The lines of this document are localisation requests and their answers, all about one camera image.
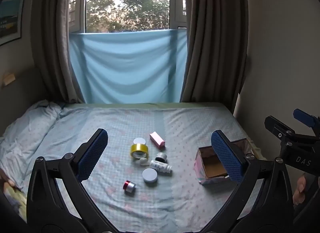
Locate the paper note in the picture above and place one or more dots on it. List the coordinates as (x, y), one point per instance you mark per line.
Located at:
(8, 77)

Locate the framed wall poster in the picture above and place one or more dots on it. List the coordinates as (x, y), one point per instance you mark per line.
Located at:
(10, 19)

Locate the red and silver jar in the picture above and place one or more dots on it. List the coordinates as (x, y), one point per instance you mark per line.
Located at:
(130, 186)

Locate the yellow patterned cloth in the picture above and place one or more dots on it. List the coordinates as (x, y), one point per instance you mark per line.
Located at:
(17, 203)

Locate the person's right hand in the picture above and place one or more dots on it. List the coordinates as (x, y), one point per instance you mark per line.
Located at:
(299, 190)

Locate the white labelled bottle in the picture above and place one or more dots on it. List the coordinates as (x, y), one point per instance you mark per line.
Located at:
(158, 165)

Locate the white round lid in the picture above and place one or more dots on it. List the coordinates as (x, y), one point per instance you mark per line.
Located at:
(139, 140)

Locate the light blue hanging cloth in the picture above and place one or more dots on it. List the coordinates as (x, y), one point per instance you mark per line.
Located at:
(127, 67)

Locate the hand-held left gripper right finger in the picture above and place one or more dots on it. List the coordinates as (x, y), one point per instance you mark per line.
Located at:
(227, 157)

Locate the rectangular cosmetic carton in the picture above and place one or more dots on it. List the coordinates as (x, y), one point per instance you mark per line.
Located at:
(157, 139)

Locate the cardboard box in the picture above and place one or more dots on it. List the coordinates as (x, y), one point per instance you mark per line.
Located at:
(212, 165)

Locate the small white bottle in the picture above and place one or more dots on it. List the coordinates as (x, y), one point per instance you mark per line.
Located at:
(143, 162)

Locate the grey padded headboard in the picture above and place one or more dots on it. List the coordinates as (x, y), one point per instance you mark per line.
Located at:
(22, 97)

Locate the window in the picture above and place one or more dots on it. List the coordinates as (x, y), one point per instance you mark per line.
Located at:
(130, 0)

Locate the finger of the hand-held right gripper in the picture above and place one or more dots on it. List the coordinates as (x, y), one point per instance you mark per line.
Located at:
(303, 117)
(278, 129)

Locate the grey-brown curtain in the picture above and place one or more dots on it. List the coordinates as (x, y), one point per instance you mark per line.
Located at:
(215, 35)
(58, 35)

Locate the crumpled light blue quilt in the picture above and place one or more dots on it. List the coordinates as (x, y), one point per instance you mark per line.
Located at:
(27, 127)

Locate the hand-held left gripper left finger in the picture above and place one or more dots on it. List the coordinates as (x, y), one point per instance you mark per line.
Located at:
(92, 155)

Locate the yellow tape roll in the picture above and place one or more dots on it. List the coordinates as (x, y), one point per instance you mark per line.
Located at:
(138, 146)

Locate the green jar with pale lid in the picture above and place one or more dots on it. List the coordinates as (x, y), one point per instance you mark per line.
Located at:
(150, 175)

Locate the small dark jar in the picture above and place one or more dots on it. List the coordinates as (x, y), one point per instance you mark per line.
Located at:
(160, 159)

